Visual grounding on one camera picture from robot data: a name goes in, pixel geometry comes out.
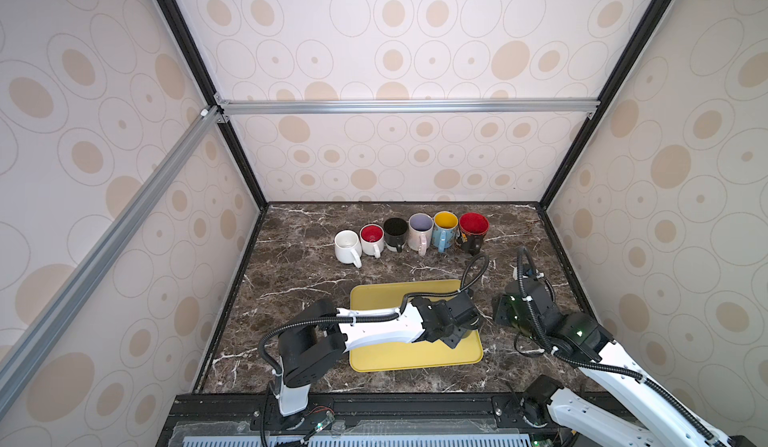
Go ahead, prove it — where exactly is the blue mug yellow inside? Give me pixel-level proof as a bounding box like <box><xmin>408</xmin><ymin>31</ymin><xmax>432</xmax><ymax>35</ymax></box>
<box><xmin>432</xmin><ymin>211</ymin><xmax>459</xmax><ymax>253</ymax></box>

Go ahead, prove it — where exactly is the pink iridescent mug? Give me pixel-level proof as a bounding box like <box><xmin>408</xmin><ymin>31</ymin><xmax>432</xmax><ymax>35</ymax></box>
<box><xmin>407</xmin><ymin>213</ymin><xmax>434</xmax><ymax>257</ymax></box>

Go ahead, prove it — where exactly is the black mug white base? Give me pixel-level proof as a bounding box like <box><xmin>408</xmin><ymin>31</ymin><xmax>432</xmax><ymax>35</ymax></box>
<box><xmin>383</xmin><ymin>217</ymin><xmax>409</xmax><ymax>253</ymax></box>

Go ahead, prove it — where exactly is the white mug front row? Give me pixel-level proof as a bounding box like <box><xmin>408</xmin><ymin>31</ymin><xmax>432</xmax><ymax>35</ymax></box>
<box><xmin>359</xmin><ymin>224</ymin><xmax>385</xmax><ymax>258</ymax></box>

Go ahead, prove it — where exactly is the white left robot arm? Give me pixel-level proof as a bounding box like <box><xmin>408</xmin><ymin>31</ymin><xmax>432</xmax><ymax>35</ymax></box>
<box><xmin>258</xmin><ymin>253</ymin><xmax>490</xmax><ymax>417</ymax></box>

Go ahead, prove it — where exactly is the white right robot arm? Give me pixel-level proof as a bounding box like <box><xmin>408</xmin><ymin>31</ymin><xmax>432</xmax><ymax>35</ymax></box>
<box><xmin>495</xmin><ymin>246</ymin><xmax>752</xmax><ymax>446</ymax></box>

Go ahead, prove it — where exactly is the yellow plastic tray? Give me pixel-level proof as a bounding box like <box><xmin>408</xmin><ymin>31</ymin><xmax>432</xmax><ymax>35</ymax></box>
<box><xmin>350</xmin><ymin>279</ymin><xmax>483</xmax><ymax>373</ymax></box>

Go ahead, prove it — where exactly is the black base frame rail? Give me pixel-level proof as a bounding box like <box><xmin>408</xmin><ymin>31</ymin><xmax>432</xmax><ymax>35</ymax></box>
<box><xmin>157</xmin><ymin>392</ymin><xmax>575</xmax><ymax>446</ymax></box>

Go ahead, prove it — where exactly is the aluminium rail back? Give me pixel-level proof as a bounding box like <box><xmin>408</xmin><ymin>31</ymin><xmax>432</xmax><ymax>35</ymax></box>
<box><xmin>220</xmin><ymin>97</ymin><xmax>600</xmax><ymax>116</ymax></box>

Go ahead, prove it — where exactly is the aluminium rail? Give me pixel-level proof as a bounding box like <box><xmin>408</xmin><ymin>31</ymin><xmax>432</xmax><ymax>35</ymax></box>
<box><xmin>220</xmin><ymin>97</ymin><xmax>600</xmax><ymax>116</ymax></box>
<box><xmin>1</xmin><ymin>105</ymin><xmax>223</xmax><ymax>416</ymax></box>

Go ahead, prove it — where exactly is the black corner frame post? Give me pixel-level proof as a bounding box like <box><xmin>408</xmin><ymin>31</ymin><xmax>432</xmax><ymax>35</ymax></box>
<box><xmin>539</xmin><ymin>0</ymin><xmax>674</xmax><ymax>211</ymax></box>

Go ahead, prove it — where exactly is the aluminium rail left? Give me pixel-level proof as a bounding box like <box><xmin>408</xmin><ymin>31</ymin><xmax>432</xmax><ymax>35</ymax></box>
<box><xmin>1</xmin><ymin>105</ymin><xmax>223</xmax><ymax>416</ymax></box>

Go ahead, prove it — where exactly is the black left corner post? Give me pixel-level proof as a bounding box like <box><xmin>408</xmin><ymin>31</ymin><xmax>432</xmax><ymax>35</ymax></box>
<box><xmin>155</xmin><ymin>0</ymin><xmax>269</xmax><ymax>210</ymax></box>

